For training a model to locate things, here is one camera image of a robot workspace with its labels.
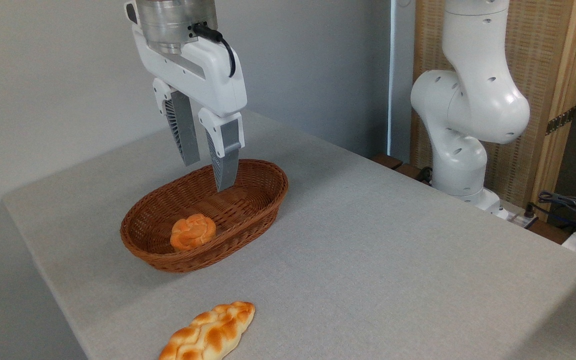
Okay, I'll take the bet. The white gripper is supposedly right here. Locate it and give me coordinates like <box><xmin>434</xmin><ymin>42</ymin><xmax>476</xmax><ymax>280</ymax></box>
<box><xmin>124</xmin><ymin>1</ymin><xmax>248</xmax><ymax>193</ymax></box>

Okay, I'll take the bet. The long braided bread loaf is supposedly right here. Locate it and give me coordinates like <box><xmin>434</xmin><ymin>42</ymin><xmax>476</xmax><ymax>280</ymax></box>
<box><xmin>158</xmin><ymin>301</ymin><xmax>256</xmax><ymax>360</ymax></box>

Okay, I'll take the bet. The brown wicker oval basket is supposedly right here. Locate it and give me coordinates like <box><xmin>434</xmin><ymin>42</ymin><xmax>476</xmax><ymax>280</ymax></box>
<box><xmin>120</xmin><ymin>159</ymin><xmax>289</xmax><ymax>274</ymax></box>

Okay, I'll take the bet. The round knotted bread roll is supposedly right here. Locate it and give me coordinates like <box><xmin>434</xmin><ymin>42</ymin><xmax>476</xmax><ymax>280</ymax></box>
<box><xmin>170</xmin><ymin>213</ymin><xmax>217</xmax><ymax>252</ymax></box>

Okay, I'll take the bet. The grey tablecloth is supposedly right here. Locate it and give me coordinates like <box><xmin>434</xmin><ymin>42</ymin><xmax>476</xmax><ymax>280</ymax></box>
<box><xmin>2</xmin><ymin>107</ymin><xmax>576</xmax><ymax>360</ymax></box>

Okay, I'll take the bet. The woven wooden folding screen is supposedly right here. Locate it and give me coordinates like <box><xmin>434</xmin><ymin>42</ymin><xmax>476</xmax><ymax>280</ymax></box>
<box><xmin>410</xmin><ymin>0</ymin><xmax>576</xmax><ymax>221</ymax></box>

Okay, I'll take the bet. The brass screen hinge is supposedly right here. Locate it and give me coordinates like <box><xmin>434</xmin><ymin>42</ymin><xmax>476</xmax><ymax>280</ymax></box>
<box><xmin>545</xmin><ymin>106</ymin><xmax>576</xmax><ymax>136</ymax></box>

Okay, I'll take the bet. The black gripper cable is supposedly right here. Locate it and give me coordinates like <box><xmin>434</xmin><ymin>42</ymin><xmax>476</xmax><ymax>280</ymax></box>
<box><xmin>192</xmin><ymin>22</ymin><xmax>237</xmax><ymax>79</ymax></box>

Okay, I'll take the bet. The grey cable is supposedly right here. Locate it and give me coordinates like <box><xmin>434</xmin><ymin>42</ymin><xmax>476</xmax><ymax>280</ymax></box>
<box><xmin>538</xmin><ymin>190</ymin><xmax>576</xmax><ymax>210</ymax></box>

